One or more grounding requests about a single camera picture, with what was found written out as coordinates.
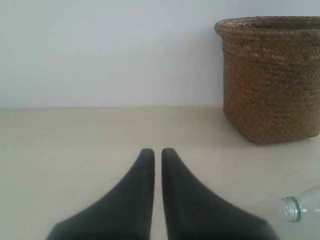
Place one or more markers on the brown woven wicker basket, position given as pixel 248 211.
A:
pixel 271 76

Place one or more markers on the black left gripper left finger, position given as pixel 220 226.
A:
pixel 124 213

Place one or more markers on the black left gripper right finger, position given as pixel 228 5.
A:
pixel 193 212

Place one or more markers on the clear plastic bottle green label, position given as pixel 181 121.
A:
pixel 301 208

